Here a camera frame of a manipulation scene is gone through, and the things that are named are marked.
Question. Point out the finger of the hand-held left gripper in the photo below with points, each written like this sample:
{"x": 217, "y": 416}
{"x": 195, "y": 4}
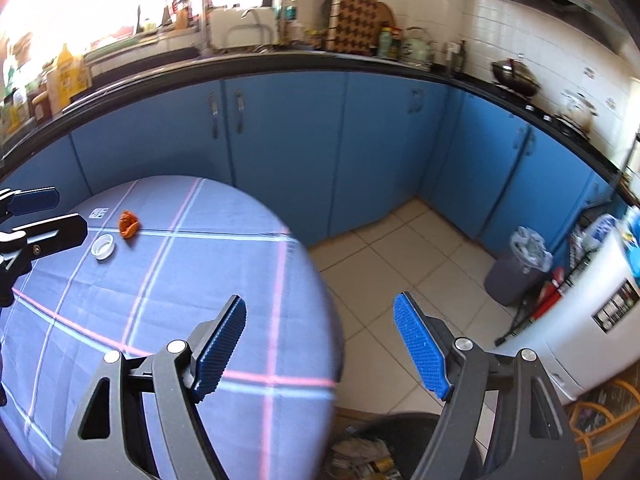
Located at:
{"x": 35, "y": 200}
{"x": 55, "y": 232}

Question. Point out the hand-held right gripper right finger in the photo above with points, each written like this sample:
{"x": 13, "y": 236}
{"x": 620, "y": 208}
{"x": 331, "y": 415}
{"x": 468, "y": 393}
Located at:
{"x": 422, "y": 350}

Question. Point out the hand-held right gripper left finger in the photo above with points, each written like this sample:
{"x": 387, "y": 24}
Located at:
{"x": 220, "y": 355}

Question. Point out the white round cap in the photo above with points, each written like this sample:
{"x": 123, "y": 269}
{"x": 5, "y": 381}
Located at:
{"x": 105, "y": 247}

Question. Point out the orange-red wrapper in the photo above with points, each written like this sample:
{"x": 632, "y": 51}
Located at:
{"x": 129, "y": 225}

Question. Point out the black round trash bin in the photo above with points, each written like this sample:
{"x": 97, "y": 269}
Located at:
{"x": 420, "y": 440}

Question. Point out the grey trash can with bag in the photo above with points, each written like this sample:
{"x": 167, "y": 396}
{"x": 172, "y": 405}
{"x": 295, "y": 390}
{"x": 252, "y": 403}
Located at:
{"x": 515, "y": 275}

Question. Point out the small white sticker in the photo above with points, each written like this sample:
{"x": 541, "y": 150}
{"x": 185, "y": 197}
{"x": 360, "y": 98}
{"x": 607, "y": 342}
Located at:
{"x": 98, "y": 212}

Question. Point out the blue plaid tablecloth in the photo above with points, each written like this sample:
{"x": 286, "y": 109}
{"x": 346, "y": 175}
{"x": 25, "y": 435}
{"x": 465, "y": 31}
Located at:
{"x": 175, "y": 285}

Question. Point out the flat brown cardboard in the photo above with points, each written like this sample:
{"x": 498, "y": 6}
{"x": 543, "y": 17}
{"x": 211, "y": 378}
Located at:
{"x": 360, "y": 417}

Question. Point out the yellow plastic bottle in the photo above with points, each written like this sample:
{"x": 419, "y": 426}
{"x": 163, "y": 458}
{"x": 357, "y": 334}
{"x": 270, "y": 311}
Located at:
{"x": 70, "y": 80}

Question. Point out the red cylinder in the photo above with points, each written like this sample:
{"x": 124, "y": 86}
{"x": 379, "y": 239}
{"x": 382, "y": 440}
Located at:
{"x": 547, "y": 295}

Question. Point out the wooden door with painted glass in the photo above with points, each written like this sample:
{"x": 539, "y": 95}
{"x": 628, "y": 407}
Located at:
{"x": 600, "y": 425}

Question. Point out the blue kitchen cabinet run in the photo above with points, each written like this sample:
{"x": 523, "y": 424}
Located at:
{"x": 300, "y": 135}

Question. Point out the chrome kitchen faucet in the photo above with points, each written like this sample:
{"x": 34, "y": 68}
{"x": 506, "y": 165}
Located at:
{"x": 192, "y": 5}

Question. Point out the white ceramic pot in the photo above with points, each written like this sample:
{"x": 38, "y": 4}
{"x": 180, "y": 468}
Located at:
{"x": 577, "y": 112}

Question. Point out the black wok with lid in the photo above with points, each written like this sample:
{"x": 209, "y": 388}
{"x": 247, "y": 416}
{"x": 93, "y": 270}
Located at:
{"x": 515, "y": 77}

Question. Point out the light green kettle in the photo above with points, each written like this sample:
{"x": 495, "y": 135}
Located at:
{"x": 417, "y": 50}

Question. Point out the checkered wooden cutting board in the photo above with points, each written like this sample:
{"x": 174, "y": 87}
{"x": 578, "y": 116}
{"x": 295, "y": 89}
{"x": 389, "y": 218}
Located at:
{"x": 355, "y": 15}

